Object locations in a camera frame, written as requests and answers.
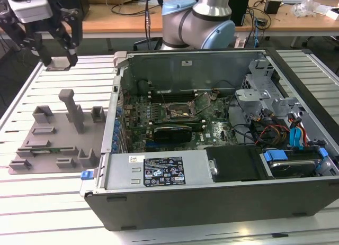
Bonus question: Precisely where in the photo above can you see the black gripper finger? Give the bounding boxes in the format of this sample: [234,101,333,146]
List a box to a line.
[49,8,83,68]
[0,12,53,67]

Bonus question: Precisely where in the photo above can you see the black desktop box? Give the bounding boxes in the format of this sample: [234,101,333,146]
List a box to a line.
[228,0,250,28]

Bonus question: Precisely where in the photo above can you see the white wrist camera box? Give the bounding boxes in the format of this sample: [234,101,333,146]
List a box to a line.
[5,0,53,24]

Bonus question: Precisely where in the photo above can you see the green motherboard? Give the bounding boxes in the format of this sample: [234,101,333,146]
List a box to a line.
[122,90,240,153]

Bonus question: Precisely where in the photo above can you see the grey case handle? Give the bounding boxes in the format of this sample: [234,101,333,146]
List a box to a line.
[113,51,128,68]

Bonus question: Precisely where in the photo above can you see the grey power supply unit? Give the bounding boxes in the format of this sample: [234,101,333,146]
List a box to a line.
[102,149,212,190]

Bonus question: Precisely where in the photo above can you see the wooden desk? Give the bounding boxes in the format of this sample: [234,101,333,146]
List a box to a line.
[0,1,165,57]
[234,0,339,49]

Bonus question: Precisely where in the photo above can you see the black plastic shroud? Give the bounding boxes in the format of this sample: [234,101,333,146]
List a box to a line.
[205,145,263,183]

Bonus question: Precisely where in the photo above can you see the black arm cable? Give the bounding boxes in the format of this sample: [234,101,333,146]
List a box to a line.
[142,0,159,51]

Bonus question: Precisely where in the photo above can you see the grey plastic parts rack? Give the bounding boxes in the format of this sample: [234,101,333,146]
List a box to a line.
[7,89,109,175]

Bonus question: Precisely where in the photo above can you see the CPU socket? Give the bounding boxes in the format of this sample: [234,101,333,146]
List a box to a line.
[165,101,197,121]

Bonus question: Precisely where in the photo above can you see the black graphics card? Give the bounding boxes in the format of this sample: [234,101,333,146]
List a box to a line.
[129,124,193,144]

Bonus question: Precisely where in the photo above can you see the silver CPU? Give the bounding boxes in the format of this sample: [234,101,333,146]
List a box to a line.
[50,57,72,70]

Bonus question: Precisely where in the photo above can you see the clear plastic bags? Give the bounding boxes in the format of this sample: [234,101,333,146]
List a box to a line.
[292,0,318,18]

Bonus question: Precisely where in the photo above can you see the small white box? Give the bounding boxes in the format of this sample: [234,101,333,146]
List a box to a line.
[325,8,339,21]

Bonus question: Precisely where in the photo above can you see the multicolour power wire harness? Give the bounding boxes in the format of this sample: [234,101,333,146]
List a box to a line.
[253,115,308,148]

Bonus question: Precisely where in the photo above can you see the small black box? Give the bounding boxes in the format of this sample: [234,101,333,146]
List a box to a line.
[264,0,281,15]

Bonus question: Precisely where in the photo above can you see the black and grey PC case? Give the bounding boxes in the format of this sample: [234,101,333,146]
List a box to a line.
[79,47,339,232]

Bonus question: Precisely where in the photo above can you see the hard disk in blue carrier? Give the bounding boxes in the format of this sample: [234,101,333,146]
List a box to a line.
[262,148,329,179]

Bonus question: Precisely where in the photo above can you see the metal socket cover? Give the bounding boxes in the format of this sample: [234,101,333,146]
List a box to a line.
[189,92,216,116]

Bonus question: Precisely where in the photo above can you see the white plastic stand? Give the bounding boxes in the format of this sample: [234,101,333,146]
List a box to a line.
[234,34,247,49]

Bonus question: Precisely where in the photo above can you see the blue flat data cable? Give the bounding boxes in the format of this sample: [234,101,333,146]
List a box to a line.
[288,125,305,150]

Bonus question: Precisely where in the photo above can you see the thin metal locking lever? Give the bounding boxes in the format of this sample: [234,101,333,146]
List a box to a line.
[158,90,173,115]

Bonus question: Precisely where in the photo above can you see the silver metal drive cage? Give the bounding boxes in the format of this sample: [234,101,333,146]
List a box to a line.
[234,58,305,124]

